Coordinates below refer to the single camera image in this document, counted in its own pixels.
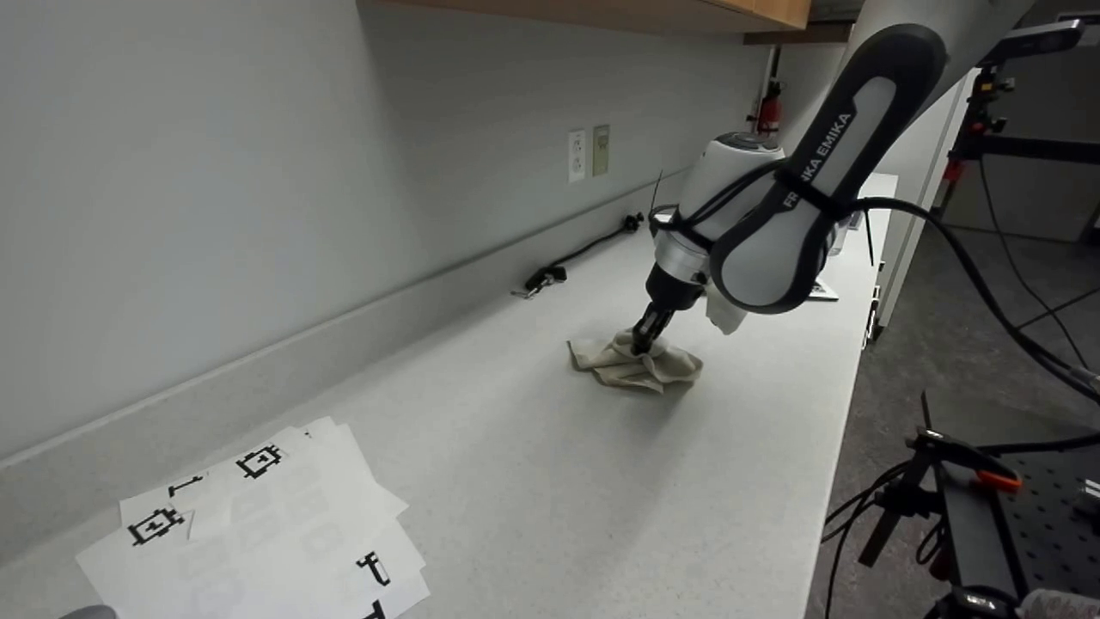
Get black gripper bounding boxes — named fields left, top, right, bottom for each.
left=628, top=264, right=708, bottom=356

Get beige cloth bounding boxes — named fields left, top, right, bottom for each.
left=563, top=326, right=704, bottom=399

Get red black clamp pole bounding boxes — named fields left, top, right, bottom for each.
left=750, top=46, right=792, bottom=138

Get white paper black markers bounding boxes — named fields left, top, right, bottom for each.
left=116, top=412, right=414, bottom=553
left=77, top=502, right=432, bottom=619

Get orange clamp lever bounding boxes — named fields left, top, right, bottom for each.
left=972, top=463, right=1026, bottom=496

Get black perforated breadboard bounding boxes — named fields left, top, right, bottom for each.
left=982, top=439, right=1100, bottom=598

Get grey padded object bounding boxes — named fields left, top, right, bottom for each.
left=1014, top=584, right=1100, bottom=619

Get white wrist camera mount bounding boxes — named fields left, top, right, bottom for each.
left=702, top=285, right=752, bottom=337

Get grey wall plate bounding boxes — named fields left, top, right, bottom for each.
left=587, top=119, right=613, bottom=177

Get white wall outlet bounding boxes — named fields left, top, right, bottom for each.
left=563, top=126, right=590, bottom=185

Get black cabinet handle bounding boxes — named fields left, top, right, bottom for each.
left=863, top=290, right=886, bottom=347

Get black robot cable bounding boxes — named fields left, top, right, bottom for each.
left=645, top=168, right=1100, bottom=407

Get wooden wall cabinet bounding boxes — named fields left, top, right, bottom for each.
left=376, top=0, right=814, bottom=35

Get thin black floor cable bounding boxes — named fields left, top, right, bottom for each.
left=982, top=159, right=1100, bottom=356

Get black articulated camera stand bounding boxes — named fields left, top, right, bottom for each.
left=821, top=391, right=1035, bottom=619

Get black red camera tripod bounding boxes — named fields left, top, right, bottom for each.
left=938, top=63, right=1100, bottom=227

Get black stereo camera bar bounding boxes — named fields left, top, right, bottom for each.
left=982, top=18, right=1085, bottom=67

